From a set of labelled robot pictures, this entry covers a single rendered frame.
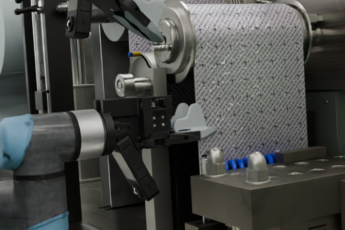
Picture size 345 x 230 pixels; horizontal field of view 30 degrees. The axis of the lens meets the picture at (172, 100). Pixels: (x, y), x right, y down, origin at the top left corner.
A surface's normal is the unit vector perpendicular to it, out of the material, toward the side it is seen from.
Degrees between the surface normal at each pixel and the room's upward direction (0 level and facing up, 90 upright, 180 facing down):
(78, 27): 92
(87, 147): 118
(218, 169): 90
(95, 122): 61
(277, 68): 90
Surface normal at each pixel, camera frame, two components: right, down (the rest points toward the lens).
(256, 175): -0.51, 0.07
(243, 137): 0.49, 0.01
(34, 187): 0.00, 0.05
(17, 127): 0.30, -0.63
